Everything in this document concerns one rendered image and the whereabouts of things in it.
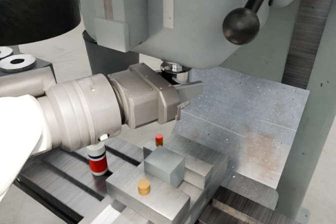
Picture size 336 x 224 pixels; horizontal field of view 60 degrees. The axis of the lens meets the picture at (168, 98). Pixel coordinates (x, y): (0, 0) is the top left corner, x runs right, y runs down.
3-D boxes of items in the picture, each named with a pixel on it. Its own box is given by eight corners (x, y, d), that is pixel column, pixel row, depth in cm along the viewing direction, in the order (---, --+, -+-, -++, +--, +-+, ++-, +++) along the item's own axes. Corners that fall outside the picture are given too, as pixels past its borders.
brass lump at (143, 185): (145, 197, 50) (144, 190, 49) (135, 192, 51) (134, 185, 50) (152, 189, 52) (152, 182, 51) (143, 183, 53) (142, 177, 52)
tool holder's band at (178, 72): (195, 76, 42) (196, 70, 41) (164, 80, 41) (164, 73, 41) (186, 62, 46) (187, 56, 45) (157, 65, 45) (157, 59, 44)
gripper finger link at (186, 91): (199, 95, 45) (165, 106, 42) (201, 76, 44) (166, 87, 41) (206, 99, 44) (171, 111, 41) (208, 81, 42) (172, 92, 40)
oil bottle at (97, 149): (99, 178, 68) (93, 143, 62) (87, 171, 70) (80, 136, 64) (111, 168, 71) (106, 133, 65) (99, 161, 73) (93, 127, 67)
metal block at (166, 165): (169, 196, 55) (169, 173, 52) (144, 182, 58) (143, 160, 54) (184, 178, 58) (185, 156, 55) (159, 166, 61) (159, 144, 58)
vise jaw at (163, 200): (172, 235, 49) (172, 220, 47) (107, 194, 56) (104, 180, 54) (190, 210, 53) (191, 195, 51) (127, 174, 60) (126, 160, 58)
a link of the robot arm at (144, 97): (183, 80, 36) (90, 107, 31) (180, 139, 41) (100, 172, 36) (137, 46, 45) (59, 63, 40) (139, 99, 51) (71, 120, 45)
